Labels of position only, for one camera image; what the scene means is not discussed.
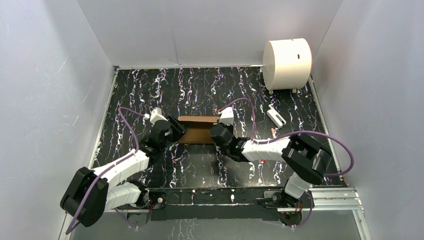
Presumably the brown cardboard box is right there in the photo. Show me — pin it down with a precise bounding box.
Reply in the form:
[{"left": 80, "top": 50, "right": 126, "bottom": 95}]
[{"left": 178, "top": 116, "right": 220, "bottom": 144}]

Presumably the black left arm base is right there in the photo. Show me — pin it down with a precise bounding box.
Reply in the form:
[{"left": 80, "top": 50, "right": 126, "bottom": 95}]
[{"left": 114, "top": 190, "right": 167, "bottom": 230}]

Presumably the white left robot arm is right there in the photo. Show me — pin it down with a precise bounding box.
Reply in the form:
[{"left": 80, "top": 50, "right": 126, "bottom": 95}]
[{"left": 59, "top": 115, "right": 189, "bottom": 227}]

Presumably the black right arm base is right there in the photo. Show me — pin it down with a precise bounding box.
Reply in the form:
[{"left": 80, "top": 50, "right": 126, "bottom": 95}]
[{"left": 257, "top": 190, "right": 315, "bottom": 229}]

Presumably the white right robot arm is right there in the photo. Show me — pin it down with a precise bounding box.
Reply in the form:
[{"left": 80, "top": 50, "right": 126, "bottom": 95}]
[{"left": 209, "top": 123, "right": 333, "bottom": 207}]

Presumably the white plastic clip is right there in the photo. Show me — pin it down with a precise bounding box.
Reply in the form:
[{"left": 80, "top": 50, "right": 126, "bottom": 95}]
[{"left": 266, "top": 104, "right": 287, "bottom": 128}]

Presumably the white cylindrical container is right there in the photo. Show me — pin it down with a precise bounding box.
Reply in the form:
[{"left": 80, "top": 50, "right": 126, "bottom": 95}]
[{"left": 262, "top": 38, "right": 313, "bottom": 91}]

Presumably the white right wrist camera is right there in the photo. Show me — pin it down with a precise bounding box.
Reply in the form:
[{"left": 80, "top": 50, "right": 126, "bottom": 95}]
[{"left": 218, "top": 106, "right": 234, "bottom": 126}]

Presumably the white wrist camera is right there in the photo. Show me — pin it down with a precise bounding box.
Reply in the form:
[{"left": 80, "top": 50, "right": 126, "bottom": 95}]
[
  {"left": 218, "top": 106, "right": 234, "bottom": 126},
  {"left": 143, "top": 107, "right": 168, "bottom": 125}
]

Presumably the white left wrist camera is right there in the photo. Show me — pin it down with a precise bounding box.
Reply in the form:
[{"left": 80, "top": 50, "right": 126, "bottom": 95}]
[{"left": 143, "top": 107, "right": 168, "bottom": 125}]

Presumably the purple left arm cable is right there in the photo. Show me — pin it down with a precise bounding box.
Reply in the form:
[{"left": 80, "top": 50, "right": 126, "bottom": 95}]
[{"left": 65, "top": 106, "right": 153, "bottom": 235}]

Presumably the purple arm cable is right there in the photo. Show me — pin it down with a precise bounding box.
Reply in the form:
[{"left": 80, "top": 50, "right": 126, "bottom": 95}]
[
  {"left": 218, "top": 97, "right": 355, "bottom": 229},
  {"left": 65, "top": 106, "right": 153, "bottom": 235}
]

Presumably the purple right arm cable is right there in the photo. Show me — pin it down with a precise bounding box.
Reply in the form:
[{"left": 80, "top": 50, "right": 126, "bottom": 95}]
[{"left": 218, "top": 97, "right": 355, "bottom": 229}]

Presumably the aluminium front rail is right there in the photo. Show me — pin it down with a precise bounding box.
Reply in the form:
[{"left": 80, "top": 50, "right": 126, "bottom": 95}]
[{"left": 59, "top": 186, "right": 371, "bottom": 240}]

